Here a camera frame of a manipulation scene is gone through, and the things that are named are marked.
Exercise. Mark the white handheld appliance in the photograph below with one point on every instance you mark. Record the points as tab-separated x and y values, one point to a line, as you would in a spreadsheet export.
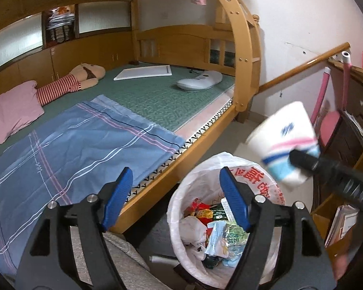
204	81

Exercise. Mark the wooden stair handrail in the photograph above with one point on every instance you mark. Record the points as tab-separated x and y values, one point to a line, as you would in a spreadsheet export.
303	67

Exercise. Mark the light green wrapper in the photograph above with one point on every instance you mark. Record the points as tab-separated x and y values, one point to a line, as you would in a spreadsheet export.
234	235

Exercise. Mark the paper cup with stripes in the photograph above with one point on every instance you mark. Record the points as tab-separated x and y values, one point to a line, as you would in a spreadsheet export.
272	141

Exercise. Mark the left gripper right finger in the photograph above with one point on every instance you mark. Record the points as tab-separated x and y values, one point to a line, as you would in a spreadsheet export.
284	249

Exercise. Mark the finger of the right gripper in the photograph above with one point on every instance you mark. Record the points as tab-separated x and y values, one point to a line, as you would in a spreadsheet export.
342	180

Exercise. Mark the white trash bin with liner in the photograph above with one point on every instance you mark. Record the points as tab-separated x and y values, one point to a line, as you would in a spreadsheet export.
203	183

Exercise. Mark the person's right hand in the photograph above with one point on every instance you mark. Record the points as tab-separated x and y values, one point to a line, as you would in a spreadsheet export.
340	265

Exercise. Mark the striped plush doll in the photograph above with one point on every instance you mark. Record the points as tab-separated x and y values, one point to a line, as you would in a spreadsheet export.
81	77

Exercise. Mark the grey trouser knee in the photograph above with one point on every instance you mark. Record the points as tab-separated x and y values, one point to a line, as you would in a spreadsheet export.
130	265

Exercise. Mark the white flat board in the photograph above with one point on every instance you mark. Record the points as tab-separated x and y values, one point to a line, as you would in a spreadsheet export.
144	72

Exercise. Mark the cardboard box with books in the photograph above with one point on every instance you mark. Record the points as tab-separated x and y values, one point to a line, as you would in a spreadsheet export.
340	224

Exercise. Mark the pink pillow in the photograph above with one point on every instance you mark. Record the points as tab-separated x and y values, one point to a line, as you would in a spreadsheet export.
18	108

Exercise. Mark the stack of papers on shelf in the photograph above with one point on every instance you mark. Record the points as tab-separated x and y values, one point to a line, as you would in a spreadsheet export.
59	24

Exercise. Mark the dark green foil wrapper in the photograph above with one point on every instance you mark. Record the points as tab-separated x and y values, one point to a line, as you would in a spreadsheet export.
210	262

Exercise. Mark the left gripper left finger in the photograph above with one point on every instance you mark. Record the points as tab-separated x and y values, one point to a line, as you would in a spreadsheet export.
48	260

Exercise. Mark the crumpled white tissue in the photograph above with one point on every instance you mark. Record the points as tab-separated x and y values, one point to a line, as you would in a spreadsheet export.
192	231

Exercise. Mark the blue striped blanket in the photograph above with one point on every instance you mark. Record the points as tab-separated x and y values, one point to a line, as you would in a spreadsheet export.
69	157

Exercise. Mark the wooden bunk bed frame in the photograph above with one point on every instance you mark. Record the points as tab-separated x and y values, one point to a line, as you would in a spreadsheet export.
231	46

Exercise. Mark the green wafer wrapper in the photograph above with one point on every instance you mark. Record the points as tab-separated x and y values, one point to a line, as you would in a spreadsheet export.
222	211

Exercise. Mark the red snack wrapper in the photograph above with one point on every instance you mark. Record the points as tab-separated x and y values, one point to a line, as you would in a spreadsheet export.
198	209

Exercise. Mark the green bed mat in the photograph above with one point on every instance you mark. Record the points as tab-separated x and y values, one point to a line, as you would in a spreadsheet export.
158	99

